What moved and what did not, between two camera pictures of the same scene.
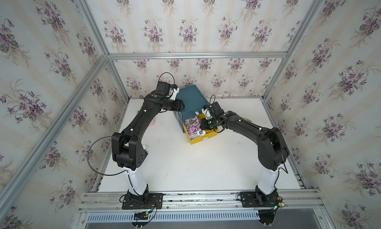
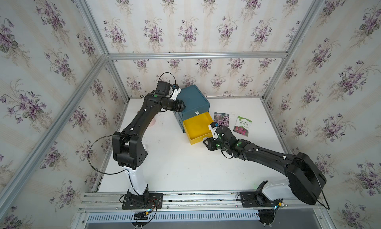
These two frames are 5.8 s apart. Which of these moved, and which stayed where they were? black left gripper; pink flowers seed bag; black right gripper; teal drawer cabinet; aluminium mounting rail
Moved: black right gripper; pink flowers seed bag
Stayed: black left gripper; aluminium mounting rail; teal drawer cabinet
